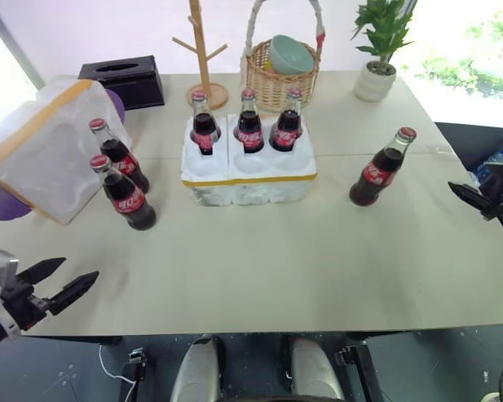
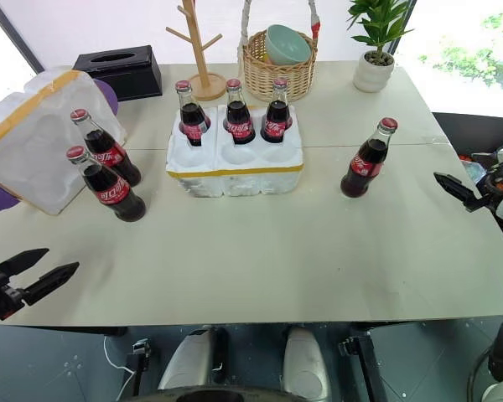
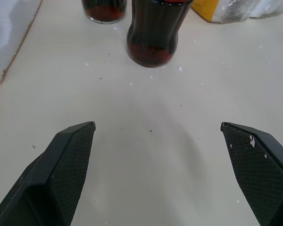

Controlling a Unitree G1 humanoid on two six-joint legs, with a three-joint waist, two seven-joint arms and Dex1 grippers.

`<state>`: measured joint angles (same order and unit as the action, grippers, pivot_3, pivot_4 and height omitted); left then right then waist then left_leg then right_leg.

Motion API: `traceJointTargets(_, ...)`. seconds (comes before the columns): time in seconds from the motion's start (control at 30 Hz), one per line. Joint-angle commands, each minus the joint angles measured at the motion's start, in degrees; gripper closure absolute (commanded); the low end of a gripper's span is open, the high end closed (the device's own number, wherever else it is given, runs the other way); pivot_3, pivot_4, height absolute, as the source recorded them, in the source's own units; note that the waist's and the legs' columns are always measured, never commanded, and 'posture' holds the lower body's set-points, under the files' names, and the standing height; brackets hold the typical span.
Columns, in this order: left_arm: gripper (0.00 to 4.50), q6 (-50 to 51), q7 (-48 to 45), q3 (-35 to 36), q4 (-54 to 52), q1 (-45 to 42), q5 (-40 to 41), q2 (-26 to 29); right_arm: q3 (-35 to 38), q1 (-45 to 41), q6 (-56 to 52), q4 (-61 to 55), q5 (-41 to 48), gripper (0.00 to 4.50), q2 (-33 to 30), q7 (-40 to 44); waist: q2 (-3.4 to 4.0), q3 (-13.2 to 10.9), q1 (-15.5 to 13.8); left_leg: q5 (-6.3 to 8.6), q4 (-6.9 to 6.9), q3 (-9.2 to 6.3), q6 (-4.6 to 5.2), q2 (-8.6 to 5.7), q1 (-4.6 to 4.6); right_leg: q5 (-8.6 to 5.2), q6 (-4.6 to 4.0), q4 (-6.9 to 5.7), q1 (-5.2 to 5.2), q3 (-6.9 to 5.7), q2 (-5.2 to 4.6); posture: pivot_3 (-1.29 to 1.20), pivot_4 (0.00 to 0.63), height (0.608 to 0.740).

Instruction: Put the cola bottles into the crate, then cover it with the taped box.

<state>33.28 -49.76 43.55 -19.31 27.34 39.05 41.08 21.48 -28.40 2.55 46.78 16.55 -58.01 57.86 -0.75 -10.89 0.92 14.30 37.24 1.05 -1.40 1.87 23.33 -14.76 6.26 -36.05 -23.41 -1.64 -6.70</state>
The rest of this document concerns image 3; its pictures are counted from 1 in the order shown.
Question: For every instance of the glass of cola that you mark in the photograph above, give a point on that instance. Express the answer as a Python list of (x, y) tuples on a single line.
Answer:
[(105, 11)]

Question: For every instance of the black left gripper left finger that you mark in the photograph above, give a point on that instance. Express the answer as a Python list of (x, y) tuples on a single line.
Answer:
[(49, 179)]

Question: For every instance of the glass cola bottle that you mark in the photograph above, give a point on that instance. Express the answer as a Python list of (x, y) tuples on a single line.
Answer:
[(153, 40)]

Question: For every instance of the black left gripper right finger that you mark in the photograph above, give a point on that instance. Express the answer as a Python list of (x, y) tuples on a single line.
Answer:
[(261, 179)]

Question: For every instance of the white foam board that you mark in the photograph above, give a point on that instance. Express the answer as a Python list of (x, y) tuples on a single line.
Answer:
[(7, 33)]

